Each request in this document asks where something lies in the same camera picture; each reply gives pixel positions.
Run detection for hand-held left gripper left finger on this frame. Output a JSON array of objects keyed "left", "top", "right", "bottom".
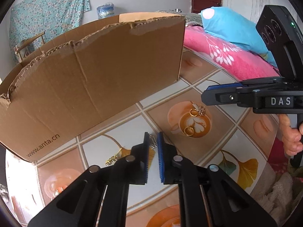
[{"left": 28, "top": 132, "right": 150, "bottom": 227}]

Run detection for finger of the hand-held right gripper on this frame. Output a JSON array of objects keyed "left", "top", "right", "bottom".
[
  {"left": 201, "top": 91, "right": 255, "bottom": 108},
  {"left": 205, "top": 77, "right": 287, "bottom": 92}
]

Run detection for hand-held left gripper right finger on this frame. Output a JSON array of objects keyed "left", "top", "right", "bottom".
[{"left": 157, "top": 132, "right": 277, "bottom": 227}]

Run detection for rhinestone earring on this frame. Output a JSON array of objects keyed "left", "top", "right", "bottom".
[{"left": 149, "top": 134, "right": 159, "bottom": 150}]

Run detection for gold rings with chain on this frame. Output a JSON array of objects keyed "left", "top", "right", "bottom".
[{"left": 191, "top": 101, "right": 206, "bottom": 116}]

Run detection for brown cardboard box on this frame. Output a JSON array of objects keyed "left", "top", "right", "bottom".
[{"left": 0, "top": 12, "right": 186, "bottom": 163}]

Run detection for person's right hand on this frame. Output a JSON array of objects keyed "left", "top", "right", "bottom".
[{"left": 278, "top": 115, "right": 303, "bottom": 156}]

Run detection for pink floral blanket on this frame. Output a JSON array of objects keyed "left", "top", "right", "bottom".
[{"left": 183, "top": 26, "right": 280, "bottom": 81}]

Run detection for blue pillow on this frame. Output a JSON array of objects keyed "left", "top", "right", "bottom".
[{"left": 201, "top": 7, "right": 277, "bottom": 67}]

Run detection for silver sequined cushion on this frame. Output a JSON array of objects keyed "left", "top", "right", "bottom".
[{"left": 156, "top": 9, "right": 204, "bottom": 26}]

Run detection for wooden chair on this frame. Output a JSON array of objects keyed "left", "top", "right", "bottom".
[{"left": 15, "top": 32, "right": 45, "bottom": 62}]

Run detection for blue floral wall cloth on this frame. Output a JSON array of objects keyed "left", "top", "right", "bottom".
[{"left": 9, "top": 0, "right": 91, "bottom": 62}]

